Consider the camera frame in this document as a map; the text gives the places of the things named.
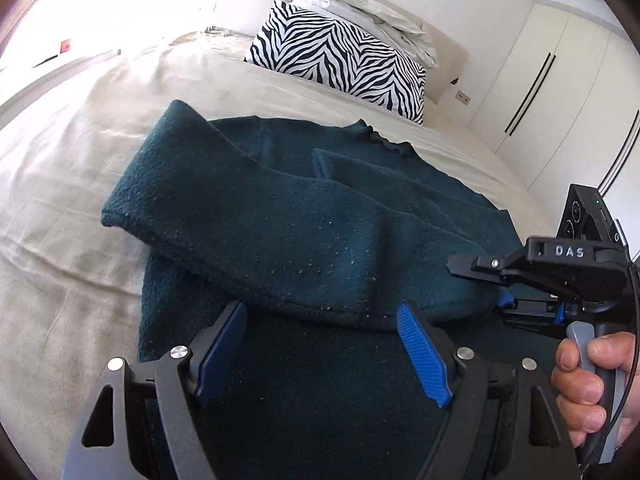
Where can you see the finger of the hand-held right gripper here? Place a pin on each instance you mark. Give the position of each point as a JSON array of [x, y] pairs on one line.
[[480, 262], [530, 310]]

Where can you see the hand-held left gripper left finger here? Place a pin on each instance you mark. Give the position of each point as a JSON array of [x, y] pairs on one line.
[[222, 345]]

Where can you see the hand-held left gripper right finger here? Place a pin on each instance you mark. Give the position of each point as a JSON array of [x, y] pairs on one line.
[[420, 345]]

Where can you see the dark green sweater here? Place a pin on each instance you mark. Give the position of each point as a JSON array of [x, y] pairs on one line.
[[300, 240]]

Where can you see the person's right hand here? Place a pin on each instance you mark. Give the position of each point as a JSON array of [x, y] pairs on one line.
[[575, 390]]

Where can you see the white wardrobe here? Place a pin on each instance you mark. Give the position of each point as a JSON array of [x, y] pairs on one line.
[[565, 60]]

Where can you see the bed with beige sheet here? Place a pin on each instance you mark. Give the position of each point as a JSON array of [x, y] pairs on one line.
[[75, 185]]

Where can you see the zebra print pillow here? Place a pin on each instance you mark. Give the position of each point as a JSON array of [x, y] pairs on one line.
[[330, 55]]

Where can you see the crumpled white duvet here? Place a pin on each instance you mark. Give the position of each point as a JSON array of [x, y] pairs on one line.
[[360, 5]]

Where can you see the white window ledge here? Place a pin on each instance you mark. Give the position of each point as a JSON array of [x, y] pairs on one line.
[[50, 67]]

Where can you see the small red box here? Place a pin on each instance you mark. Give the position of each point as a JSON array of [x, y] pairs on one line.
[[65, 46]]

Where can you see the white wall socket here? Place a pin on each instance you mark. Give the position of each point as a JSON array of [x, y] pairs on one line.
[[462, 96]]

